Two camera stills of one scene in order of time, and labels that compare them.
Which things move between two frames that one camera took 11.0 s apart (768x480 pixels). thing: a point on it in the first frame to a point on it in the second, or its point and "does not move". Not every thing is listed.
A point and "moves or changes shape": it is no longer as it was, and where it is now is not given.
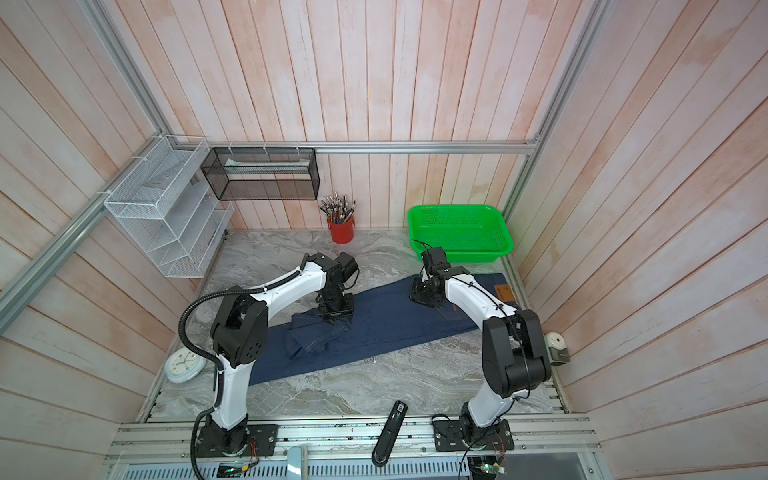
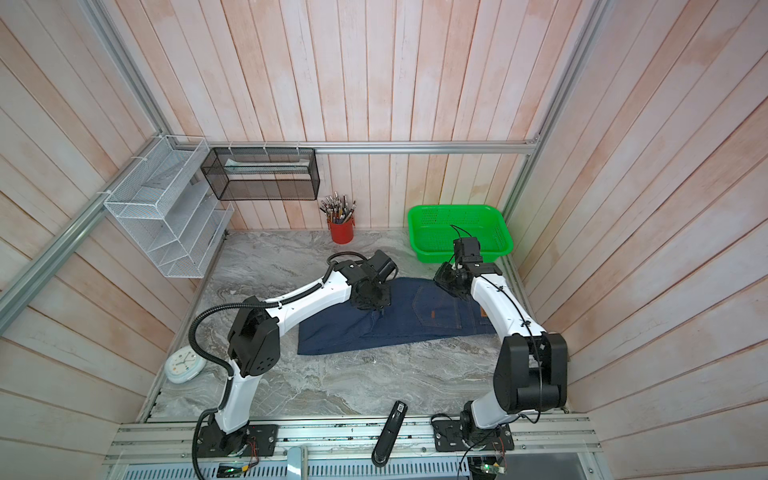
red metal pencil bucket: x=342 y=233 does not move
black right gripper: x=415 y=294 to x=440 y=279
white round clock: x=182 y=365 does not move
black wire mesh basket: x=262 y=173 does not move
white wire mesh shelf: x=163 y=201 does not move
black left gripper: x=347 y=310 to x=386 y=299
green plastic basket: x=468 y=233 does not move
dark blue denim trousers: x=386 y=318 moves or changes shape
